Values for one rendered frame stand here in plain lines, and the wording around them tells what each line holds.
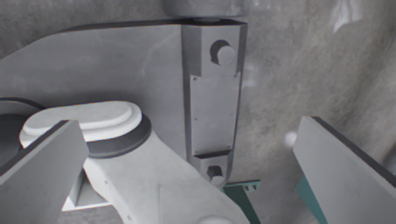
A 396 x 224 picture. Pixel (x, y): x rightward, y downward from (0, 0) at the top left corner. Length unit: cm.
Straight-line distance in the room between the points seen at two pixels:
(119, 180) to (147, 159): 5
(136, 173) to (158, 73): 24
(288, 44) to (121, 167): 65
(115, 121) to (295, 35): 64
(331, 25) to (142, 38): 68
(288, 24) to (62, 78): 67
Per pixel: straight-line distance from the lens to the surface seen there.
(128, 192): 30
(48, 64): 50
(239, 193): 103
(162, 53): 45
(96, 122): 36
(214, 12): 43
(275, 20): 73
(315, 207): 128
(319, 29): 85
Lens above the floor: 61
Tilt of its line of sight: 57 degrees down
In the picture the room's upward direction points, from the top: 156 degrees clockwise
